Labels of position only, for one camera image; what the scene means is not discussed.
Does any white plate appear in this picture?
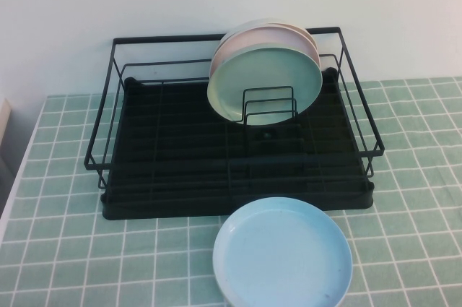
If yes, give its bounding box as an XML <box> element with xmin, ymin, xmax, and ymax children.
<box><xmin>219</xmin><ymin>19</ymin><xmax>312</xmax><ymax>45</ymax></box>

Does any light blue plate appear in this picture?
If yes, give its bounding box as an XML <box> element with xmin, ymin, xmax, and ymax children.
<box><xmin>212</xmin><ymin>196</ymin><xmax>354</xmax><ymax>307</ymax></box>

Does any mint green plate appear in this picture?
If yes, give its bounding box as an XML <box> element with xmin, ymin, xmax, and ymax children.
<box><xmin>206</xmin><ymin>42</ymin><xmax>323</xmax><ymax>126</ymax></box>

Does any cream plate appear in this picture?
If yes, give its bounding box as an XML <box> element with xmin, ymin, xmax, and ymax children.
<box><xmin>274</xmin><ymin>22</ymin><xmax>321</xmax><ymax>53</ymax></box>

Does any black plastic drip tray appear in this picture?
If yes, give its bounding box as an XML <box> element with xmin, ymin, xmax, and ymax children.
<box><xmin>100</xmin><ymin>74</ymin><xmax>375</xmax><ymax>220</ymax></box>

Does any pink plate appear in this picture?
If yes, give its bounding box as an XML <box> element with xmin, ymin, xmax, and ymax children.
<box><xmin>211</xmin><ymin>24</ymin><xmax>321</xmax><ymax>77</ymax></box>

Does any green checkered tablecloth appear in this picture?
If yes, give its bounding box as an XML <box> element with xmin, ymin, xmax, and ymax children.
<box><xmin>0</xmin><ymin>77</ymin><xmax>462</xmax><ymax>307</ymax></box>

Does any black wire dish rack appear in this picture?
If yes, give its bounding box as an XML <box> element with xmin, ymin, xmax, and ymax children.
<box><xmin>82</xmin><ymin>26</ymin><xmax>384</xmax><ymax>191</ymax></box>

